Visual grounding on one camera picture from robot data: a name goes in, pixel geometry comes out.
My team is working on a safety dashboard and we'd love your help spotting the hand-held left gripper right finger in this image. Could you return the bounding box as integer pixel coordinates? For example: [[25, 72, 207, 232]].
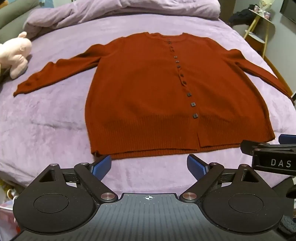
[[181, 154, 263, 204]]

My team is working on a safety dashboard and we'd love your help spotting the red knit cardigan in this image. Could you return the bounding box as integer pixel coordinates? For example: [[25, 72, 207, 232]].
[[13, 32, 295, 160]]

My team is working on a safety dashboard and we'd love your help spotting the purple bed sheet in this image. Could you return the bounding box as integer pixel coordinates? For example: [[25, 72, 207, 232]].
[[0, 16, 296, 204]]

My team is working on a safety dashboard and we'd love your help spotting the yellow side table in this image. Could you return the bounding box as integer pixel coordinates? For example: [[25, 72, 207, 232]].
[[243, 9, 277, 58]]

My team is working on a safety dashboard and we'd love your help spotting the pink plush toy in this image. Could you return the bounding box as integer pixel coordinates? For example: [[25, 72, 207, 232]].
[[0, 31, 33, 79]]

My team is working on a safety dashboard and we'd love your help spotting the black wall television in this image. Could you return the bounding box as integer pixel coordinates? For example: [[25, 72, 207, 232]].
[[280, 0, 296, 25]]

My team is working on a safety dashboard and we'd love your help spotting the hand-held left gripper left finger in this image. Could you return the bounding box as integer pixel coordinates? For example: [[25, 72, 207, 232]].
[[38, 155, 117, 204]]

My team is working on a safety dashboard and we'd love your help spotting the purple duvet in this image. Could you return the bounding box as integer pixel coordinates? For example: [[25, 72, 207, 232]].
[[23, 0, 221, 40]]

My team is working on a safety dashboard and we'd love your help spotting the colourful plastic bag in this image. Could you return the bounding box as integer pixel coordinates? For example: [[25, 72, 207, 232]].
[[0, 178, 21, 234]]

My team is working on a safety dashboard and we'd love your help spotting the grey padded headboard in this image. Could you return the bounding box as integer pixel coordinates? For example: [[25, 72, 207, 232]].
[[0, 0, 40, 30]]

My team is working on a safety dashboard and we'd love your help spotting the dark clothes pile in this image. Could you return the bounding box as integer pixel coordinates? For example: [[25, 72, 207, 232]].
[[229, 9, 255, 26]]

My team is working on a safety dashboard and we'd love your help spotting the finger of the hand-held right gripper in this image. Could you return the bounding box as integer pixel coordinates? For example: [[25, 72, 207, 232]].
[[279, 134, 296, 145], [240, 140, 296, 155]]

